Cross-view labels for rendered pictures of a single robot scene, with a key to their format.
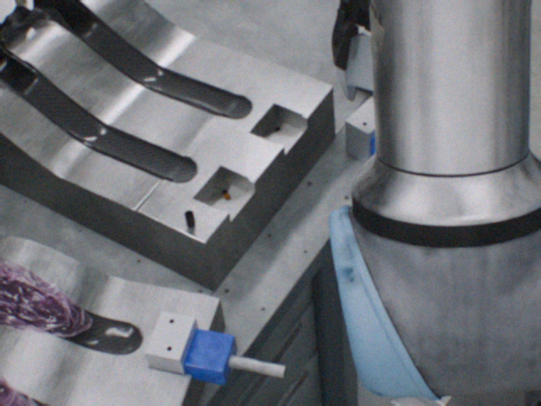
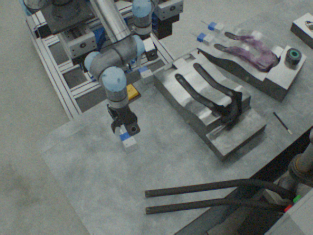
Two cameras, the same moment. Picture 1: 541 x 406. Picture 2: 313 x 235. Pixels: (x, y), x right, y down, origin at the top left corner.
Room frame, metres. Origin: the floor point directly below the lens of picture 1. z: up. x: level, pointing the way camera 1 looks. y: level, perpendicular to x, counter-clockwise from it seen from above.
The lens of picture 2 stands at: (1.87, 0.25, 2.25)
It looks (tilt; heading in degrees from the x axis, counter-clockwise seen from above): 58 degrees down; 198
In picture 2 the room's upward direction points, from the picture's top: 2 degrees counter-clockwise
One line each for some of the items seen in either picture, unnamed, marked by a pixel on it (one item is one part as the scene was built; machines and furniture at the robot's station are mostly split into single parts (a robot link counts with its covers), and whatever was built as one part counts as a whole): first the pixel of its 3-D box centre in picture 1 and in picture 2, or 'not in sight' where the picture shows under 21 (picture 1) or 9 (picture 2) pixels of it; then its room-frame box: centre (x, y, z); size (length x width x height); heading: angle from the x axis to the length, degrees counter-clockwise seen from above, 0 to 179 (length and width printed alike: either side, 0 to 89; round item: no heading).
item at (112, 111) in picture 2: not in sight; (119, 108); (1.18, -0.12, 1.07); 0.09 x 0.08 x 0.12; 45
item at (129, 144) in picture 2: not in sight; (124, 136); (1.16, -0.13, 0.83); 0.13 x 0.05 x 0.05; 45
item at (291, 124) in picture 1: (279, 135); (170, 70); (0.80, -0.02, 0.87); 0.05 x 0.05 x 0.04; 52
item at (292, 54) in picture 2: not in sight; (293, 56); (0.58, 0.54, 0.93); 0.08 x 0.08 x 0.04
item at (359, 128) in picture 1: (401, 149); (142, 70); (0.80, -0.16, 0.83); 0.13 x 0.05 x 0.05; 42
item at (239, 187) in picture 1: (226, 200); (188, 60); (0.72, 0.04, 0.87); 0.05 x 0.05 x 0.04; 52
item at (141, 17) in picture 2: not in sight; (142, 12); (0.81, -0.14, 1.23); 0.09 x 0.08 x 0.11; 176
